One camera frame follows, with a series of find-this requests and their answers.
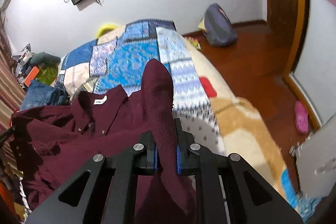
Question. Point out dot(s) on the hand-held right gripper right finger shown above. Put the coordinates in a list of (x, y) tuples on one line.
[(179, 161)]

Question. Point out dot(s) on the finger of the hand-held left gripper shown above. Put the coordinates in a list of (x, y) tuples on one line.
[(6, 134)]

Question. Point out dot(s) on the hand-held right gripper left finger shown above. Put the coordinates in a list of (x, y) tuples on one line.
[(155, 158)]

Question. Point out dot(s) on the maroon button shirt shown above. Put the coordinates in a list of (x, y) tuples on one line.
[(78, 140)]

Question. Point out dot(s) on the brown striped curtain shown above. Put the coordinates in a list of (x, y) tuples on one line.
[(9, 87)]

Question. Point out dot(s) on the blue jeans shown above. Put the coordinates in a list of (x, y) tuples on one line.
[(42, 95)]

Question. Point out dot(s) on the orange box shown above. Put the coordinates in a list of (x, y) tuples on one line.
[(31, 75)]

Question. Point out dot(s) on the beige patterned blanket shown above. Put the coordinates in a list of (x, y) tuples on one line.
[(244, 129)]

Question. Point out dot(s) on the green patterned cloth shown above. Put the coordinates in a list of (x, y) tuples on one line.
[(47, 74)]

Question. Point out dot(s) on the pile of mixed clutter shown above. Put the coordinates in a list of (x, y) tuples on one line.
[(22, 58)]

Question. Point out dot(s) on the dark green bag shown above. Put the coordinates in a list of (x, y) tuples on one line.
[(46, 57)]

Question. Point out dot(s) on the blue patchwork bedsheet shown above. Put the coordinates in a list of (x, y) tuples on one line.
[(126, 61)]

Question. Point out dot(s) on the yellow snack packet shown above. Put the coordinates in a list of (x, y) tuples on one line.
[(194, 42)]

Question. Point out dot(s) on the pink clog shoe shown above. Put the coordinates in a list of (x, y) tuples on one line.
[(301, 116)]

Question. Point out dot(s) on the white panel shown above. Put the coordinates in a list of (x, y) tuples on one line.
[(317, 158)]

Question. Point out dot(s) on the yellow curved cushion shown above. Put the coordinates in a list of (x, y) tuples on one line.
[(106, 28)]

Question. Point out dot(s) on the grey backpack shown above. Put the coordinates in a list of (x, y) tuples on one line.
[(219, 26)]

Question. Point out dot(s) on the brown wooden door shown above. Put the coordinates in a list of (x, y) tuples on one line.
[(281, 3)]

